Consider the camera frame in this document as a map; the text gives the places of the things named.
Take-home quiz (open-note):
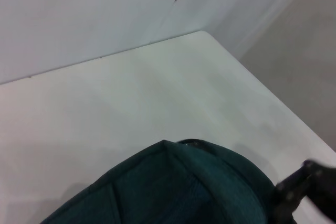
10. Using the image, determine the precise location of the dark teal fabric lunch bag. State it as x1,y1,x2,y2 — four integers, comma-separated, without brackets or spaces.
39,137,279,224

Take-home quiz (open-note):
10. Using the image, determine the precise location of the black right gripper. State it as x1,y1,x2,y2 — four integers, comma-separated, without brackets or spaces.
270,159,336,224

